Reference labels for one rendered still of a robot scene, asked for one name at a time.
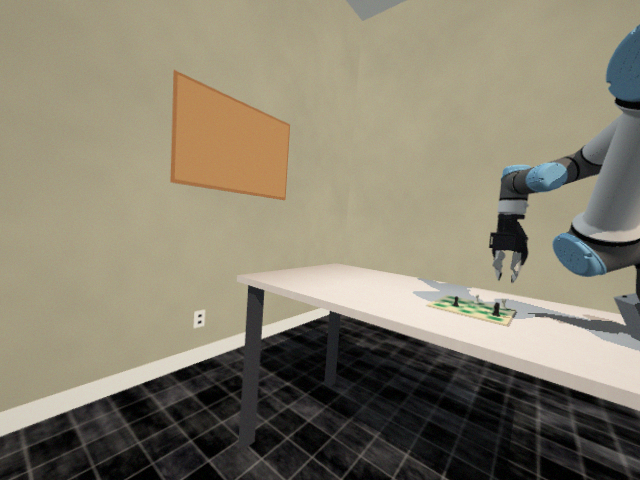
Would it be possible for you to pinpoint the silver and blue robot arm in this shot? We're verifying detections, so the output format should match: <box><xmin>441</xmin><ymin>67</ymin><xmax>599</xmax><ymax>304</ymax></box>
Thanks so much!
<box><xmin>498</xmin><ymin>24</ymin><xmax>640</xmax><ymax>301</ymax></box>

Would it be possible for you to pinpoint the green and cream chessboard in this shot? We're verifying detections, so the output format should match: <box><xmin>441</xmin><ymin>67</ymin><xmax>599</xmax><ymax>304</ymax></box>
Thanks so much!
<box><xmin>427</xmin><ymin>295</ymin><xmax>516</xmax><ymax>326</ymax></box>

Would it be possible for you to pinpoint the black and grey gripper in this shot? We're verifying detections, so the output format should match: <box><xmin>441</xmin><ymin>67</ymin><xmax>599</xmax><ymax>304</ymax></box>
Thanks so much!
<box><xmin>489</xmin><ymin>214</ymin><xmax>528</xmax><ymax>283</ymax></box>

